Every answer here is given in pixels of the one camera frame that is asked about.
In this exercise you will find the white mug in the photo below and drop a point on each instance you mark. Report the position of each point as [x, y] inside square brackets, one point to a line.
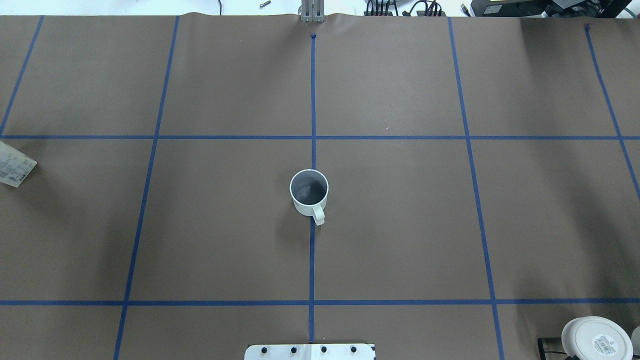
[309, 190]

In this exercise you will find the milk carton blue white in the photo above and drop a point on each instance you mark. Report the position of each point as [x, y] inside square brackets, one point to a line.
[15, 166]

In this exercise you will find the black equipment at table edge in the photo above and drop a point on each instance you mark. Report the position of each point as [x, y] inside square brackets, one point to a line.
[604, 9]

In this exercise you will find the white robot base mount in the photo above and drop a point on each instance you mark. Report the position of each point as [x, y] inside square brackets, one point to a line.
[311, 351]

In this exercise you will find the black wire dish rack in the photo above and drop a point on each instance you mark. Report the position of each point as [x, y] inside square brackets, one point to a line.
[550, 348]

